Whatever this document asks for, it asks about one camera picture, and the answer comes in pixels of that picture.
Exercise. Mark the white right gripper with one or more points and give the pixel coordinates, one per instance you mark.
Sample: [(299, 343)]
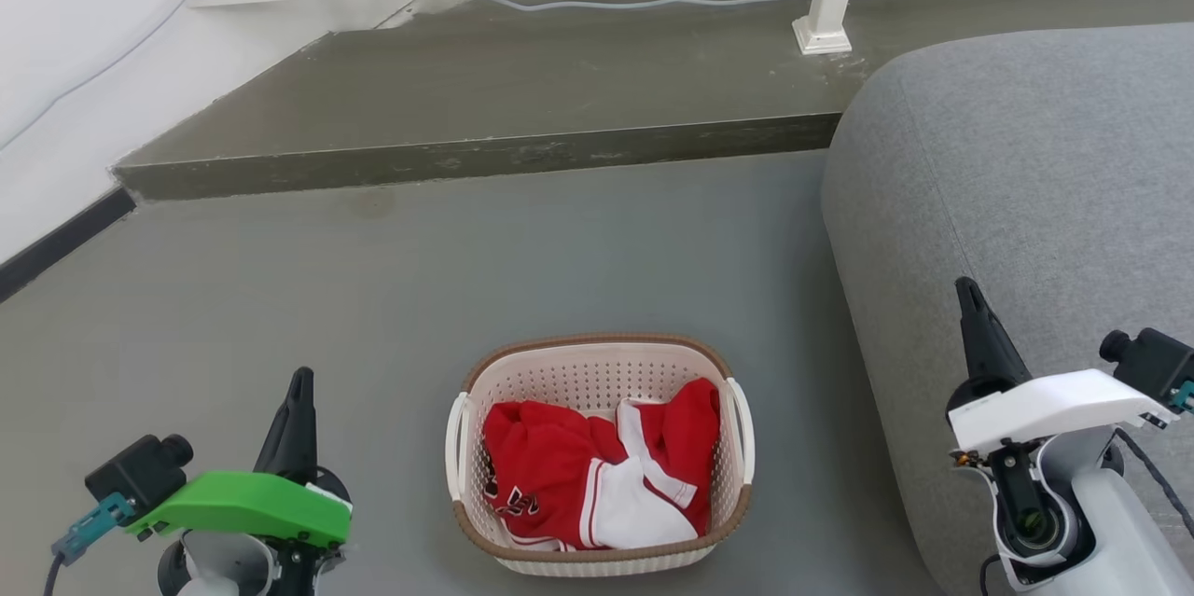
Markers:
[(1054, 405)]

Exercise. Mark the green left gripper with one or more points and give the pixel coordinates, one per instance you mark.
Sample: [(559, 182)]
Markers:
[(242, 503)]

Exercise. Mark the cream plastic laundry basket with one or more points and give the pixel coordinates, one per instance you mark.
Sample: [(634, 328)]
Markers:
[(597, 372)]

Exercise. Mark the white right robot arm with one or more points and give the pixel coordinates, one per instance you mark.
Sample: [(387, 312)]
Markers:
[(1110, 521)]

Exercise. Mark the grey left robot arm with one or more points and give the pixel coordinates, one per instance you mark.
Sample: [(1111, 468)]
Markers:
[(224, 563)]

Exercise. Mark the grey fabric sofa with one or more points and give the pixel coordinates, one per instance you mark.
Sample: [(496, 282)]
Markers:
[(1007, 167)]

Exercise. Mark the red and white jersey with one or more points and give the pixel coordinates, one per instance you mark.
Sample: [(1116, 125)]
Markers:
[(541, 456)]

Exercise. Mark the black baseboard strip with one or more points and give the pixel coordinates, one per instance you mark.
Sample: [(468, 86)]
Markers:
[(65, 237)]

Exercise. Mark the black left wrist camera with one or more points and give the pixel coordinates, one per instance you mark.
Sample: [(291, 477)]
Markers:
[(140, 475)]

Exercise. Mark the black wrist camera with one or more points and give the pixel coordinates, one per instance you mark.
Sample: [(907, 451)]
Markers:
[(1152, 358), (140, 475)]

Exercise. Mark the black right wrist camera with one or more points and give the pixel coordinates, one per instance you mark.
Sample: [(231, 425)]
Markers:
[(1152, 358)]

